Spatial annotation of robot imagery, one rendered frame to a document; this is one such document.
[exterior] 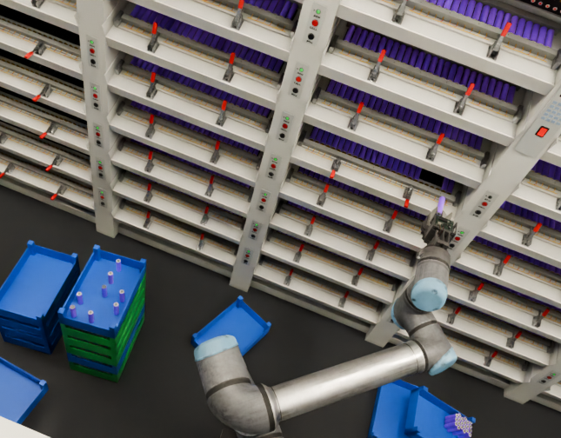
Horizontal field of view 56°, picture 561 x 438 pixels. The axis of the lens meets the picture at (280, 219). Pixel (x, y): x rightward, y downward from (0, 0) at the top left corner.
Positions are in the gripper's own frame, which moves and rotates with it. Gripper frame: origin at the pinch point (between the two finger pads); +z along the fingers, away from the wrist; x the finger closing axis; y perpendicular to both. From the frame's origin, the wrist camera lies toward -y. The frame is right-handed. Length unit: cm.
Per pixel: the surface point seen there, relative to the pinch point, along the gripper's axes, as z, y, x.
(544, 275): 19, -25, -52
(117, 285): -30, -64, 94
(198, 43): 18, 14, 92
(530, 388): 15, -88, -84
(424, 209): 11.6, -10.0, 1.5
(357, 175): 13.7, -9.0, 27.0
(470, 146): 19.8, 14.4, -1.9
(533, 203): 11.0, 9.1, -26.5
